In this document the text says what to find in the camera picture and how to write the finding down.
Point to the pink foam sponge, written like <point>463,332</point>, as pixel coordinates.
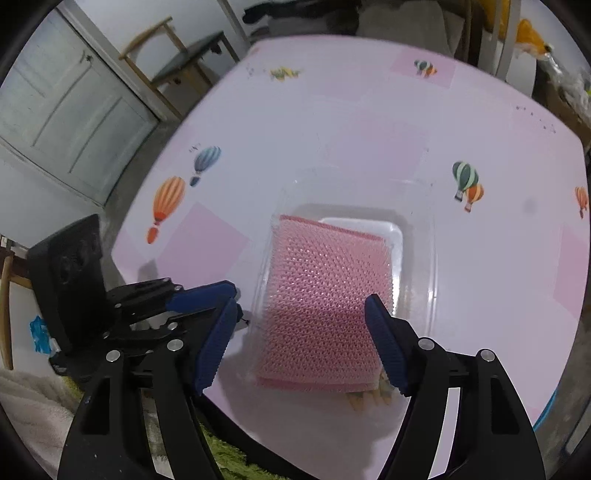
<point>312,333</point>

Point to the blue crumpled wrapper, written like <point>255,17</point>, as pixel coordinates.
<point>42,341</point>

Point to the wooden chair black seat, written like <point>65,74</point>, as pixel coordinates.
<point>182,65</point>

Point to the yellow plastic bag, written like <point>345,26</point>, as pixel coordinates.
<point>530,41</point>

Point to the clear plastic tray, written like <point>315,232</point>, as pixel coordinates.
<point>397,210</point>

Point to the white panel door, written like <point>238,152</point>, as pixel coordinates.
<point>65,110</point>

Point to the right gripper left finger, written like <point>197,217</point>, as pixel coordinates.
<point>108,436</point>

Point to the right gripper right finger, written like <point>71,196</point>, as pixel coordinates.
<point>493,438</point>

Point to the long white side table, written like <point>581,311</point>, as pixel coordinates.
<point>497,51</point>

